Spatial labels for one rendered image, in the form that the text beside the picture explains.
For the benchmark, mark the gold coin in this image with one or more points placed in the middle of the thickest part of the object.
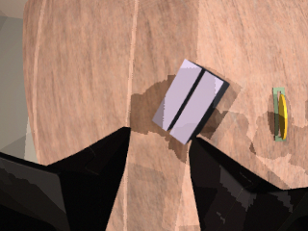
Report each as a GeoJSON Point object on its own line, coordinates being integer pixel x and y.
{"type": "Point", "coordinates": [282, 116]}

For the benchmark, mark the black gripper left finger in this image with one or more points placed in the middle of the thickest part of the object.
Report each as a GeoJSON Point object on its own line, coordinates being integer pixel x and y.
{"type": "Point", "coordinates": [75, 194]}

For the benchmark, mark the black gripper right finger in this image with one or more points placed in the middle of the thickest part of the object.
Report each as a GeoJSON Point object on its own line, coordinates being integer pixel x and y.
{"type": "Point", "coordinates": [229, 197]}

